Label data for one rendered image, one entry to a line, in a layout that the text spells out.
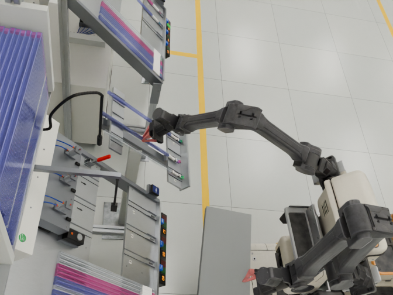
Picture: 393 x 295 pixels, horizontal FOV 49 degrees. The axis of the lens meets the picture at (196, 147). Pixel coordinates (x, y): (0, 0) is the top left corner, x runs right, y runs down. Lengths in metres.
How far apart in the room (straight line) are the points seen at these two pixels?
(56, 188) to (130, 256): 0.47
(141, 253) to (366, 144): 2.44
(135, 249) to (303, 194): 1.70
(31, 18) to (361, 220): 1.02
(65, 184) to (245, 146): 1.98
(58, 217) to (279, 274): 0.74
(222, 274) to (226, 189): 1.05
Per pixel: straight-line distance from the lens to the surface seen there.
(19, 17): 1.32
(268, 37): 4.30
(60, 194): 1.53
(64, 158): 1.59
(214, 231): 2.17
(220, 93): 3.58
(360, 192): 1.57
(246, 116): 1.48
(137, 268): 1.83
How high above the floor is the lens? 2.50
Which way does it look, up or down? 52 degrees down
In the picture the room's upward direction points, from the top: 20 degrees clockwise
